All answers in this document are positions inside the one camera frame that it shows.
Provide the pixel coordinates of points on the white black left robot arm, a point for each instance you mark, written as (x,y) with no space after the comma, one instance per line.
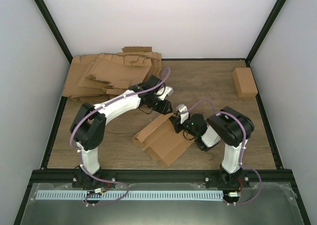
(88,127)

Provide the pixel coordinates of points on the black left corner frame post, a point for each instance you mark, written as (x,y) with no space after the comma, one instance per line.
(42,7)

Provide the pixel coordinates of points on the folded brown cardboard box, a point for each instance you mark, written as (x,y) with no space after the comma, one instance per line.
(244,82)

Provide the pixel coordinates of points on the black right corner frame post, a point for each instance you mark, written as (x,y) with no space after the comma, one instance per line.
(264,30)

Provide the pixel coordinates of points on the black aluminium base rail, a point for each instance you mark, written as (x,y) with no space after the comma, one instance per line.
(211,178)

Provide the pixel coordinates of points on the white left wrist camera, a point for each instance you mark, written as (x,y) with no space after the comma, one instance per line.
(167,91)

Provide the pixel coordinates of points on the black corner frame post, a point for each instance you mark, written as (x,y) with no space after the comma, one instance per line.
(42,7)
(264,30)

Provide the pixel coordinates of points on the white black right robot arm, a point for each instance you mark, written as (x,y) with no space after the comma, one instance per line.
(227,125)

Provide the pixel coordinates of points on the brown cardboard box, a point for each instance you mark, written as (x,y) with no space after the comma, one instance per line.
(244,82)
(159,140)

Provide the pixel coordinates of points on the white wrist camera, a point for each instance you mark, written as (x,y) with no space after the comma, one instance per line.
(182,112)
(167,91)

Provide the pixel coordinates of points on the light blue slotted strip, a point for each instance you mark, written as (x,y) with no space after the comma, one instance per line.
(204,195)

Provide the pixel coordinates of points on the clear acrylic front plate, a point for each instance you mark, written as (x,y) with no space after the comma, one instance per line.
(269,204)

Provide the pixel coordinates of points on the stack of flat cardboard blanks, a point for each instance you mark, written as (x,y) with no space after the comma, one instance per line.
(105,75)

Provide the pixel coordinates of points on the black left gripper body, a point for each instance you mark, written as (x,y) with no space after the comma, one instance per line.
(161,109)

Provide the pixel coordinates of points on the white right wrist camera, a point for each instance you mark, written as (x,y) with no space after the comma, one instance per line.
(182,112)

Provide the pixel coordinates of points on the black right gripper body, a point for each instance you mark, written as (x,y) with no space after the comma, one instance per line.
(177,129)

